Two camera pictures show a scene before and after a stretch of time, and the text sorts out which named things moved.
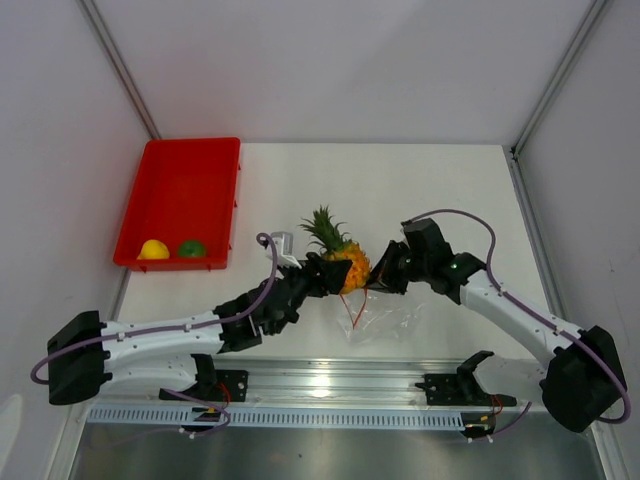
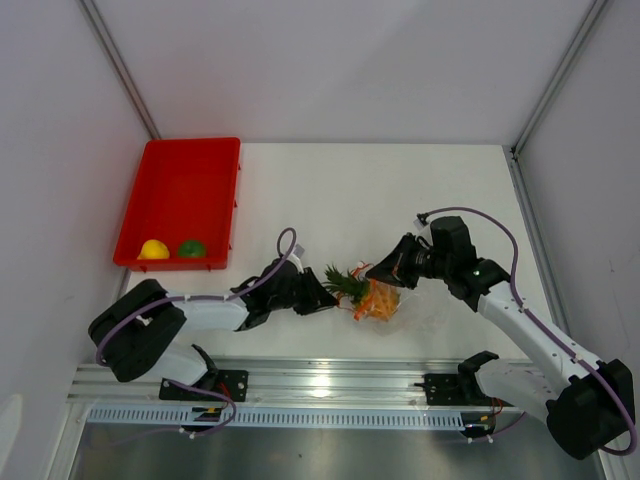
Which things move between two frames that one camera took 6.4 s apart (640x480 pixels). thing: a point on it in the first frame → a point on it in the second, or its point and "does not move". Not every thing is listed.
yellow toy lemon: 154,249 does not move
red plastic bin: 181,190 does not move
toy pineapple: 335,247 → 371,299
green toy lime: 192,249 does not move
